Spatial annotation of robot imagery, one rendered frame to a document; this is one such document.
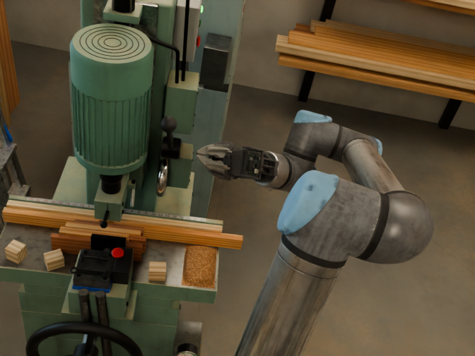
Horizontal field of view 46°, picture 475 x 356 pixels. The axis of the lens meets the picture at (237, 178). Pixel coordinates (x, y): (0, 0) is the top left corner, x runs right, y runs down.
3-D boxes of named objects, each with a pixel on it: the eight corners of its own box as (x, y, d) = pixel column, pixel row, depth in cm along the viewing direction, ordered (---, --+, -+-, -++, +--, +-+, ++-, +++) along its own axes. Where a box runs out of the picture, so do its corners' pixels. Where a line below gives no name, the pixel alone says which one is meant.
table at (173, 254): (-25, 310, 142) (-29, 296, 138) (13, 222, 165) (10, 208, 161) (213, 335, 148) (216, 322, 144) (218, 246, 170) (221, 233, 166)
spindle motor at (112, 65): (66, 171, 133) (60, 57, 112) (83, 126, 146) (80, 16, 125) (141, 181, 135) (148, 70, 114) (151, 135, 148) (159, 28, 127)
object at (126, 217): (8, 217, 158) (6, 204, 155) (10, 211, 160) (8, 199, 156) (220, 241, 164) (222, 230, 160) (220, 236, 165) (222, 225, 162)
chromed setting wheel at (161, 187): (153, 205, 162) (156, 174, 154) (158, 176, 171) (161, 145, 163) (164, 206, 163) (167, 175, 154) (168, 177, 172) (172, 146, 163)
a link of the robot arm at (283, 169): (264, 153, 148) (260, 190, 147) (251, 150, 144) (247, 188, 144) (291, 153, 141) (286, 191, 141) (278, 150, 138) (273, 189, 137)
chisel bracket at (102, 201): (94, 222, 150) (93, 200, 145) (104, 186, 161) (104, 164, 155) (121, 226, 151) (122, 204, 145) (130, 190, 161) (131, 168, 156)
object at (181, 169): (157, 185, 168) (160, 155, 160) (160, 169, 173) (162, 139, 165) (189, 189, 169) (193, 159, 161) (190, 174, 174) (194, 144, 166)
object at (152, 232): (3, 222, 157) (1, 212, 154) (6, 216, 158) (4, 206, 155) (240, 249, 163) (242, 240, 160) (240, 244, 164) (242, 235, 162)
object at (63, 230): (60, 248, 153) (59, 232, 148) (61, 243, 154) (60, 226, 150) (126, 256, 154) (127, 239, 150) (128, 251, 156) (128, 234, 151)
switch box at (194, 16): (170, 59, 153) (175, 5, 142) (174, 42, 160) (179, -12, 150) (193, 63, 154) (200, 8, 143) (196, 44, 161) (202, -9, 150)
